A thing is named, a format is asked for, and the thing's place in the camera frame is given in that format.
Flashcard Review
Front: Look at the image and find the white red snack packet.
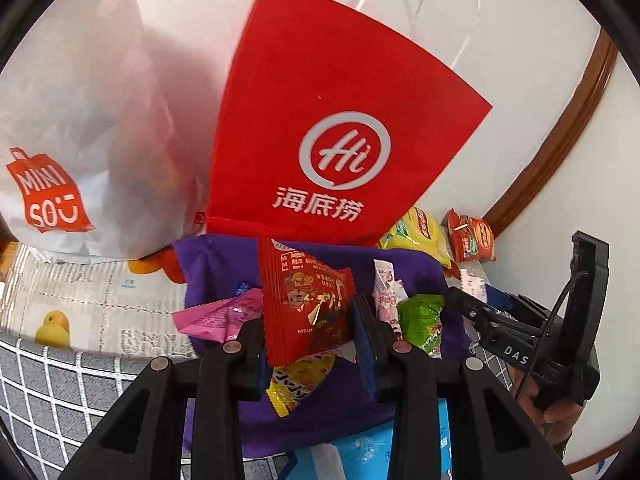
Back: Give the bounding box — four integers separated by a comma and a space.
457, 267, 488, 306

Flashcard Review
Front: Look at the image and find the green snack packet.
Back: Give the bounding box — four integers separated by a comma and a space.
397, 294, 446, 359

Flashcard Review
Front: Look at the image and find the red paper bag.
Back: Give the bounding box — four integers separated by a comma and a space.
205, 0, 493, 250

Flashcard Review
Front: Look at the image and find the black cable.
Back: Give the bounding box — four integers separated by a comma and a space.
517, 271, 593, 441

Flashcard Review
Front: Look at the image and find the white plastic shopping bag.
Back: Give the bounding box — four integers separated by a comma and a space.
0, 0, 266, 263

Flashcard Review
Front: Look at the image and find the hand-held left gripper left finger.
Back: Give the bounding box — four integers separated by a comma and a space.
67, 315, 266, 480

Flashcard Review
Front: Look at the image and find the purple towel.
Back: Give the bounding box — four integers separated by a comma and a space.
172, 234, 473, 458

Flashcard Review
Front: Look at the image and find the blue tissue pack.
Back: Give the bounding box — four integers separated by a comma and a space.
292, 400, 453, 480

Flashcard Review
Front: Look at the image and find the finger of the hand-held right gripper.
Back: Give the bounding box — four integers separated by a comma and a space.
447, 287, 506, 333
487, 285, 546, 328

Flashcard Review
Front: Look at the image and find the person's right hand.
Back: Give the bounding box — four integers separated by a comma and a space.
507, 360, 583, 456

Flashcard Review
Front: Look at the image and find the yellow triangular snack packet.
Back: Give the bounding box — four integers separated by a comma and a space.
267, 352, 337, 417

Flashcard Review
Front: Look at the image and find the orange chips bag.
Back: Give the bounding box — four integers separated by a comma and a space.
444, 208, 497, 263

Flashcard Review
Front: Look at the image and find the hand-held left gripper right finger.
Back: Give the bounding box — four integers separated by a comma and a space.
350, 294, 573, 480

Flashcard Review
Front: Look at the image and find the long white pink packet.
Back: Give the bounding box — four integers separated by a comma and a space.
372, 259, 408, 341

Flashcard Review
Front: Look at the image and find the yellow chips bag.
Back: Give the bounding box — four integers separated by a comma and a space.
377, 206, 452, 268

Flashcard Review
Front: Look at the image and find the magenta snack packet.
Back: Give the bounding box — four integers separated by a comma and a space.
171, 287, 264, 345

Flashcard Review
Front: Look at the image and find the wooden baseboard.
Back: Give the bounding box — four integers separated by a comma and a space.
562, 427, 631, 478

